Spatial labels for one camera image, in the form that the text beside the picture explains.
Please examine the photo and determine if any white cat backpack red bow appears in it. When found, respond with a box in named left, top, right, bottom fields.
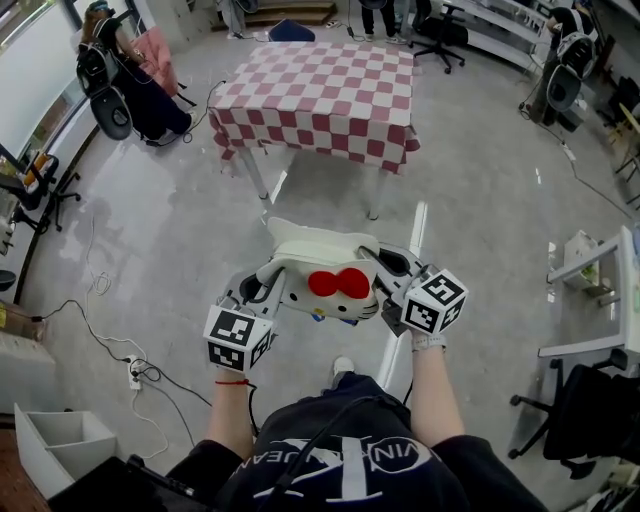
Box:
left=255, top=215, right=382, bottom=327

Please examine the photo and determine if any person's left forearm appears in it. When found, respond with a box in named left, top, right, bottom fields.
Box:
left=204, top=367, right=257, bottom=459

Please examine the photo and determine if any black office chair orange cushion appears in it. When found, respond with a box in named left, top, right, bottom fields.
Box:
left=0, top=152, right=82, bottom=234

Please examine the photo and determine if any white power strip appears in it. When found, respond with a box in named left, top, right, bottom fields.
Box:
left=126, top=354, right=144, bottom=391

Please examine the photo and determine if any person's right forearm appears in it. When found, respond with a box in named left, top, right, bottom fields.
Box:
left=407, top=347, right=467, bottom=447

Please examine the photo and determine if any black cable on shirt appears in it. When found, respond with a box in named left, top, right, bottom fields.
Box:
left=272, top=394, right=404, bottom=496

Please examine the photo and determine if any white floor cable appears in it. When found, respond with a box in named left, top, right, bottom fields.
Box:
left=130, top=387, right=171, bottom=460

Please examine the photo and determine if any person's black printed shirt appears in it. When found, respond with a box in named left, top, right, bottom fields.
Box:
left=167, top=374, right=551, bottom=512

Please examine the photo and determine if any red white checkered tablecloth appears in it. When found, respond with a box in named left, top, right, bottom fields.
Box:
left=207, top=40, right=422, bottom=176

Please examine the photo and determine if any cardboard box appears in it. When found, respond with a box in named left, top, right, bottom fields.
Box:
left=0, top=299, right=47, bottom=345

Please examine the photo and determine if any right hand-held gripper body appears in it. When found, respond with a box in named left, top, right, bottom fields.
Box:
left=372, top=243, right=470, bottom=337

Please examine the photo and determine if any white side table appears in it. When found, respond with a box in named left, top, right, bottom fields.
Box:
left=537, top=224, right=640, bottom=359

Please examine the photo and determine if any black case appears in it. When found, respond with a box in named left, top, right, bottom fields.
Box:
left=47, top=453, right=211, bottom=512

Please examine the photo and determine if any long black floor cable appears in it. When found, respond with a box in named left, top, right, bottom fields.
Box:
left=518, top=102, right=635, bottom=220

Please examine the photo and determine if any blue chair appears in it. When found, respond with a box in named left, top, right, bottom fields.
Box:
left=268, top=18, right=317, bottom=44

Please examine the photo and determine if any grey open box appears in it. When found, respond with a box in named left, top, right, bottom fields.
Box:
left=13, top=402, right=119, bottom=501

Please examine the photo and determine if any white storage box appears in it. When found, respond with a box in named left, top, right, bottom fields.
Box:
left=563, top=229, right=604, bottom=292

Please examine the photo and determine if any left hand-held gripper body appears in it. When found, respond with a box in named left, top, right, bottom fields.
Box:
left=203, top=269, right=287, bottom=372

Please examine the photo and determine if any white shelf unit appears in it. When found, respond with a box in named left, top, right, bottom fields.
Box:
left=447, top=0, right=557, bottom=69

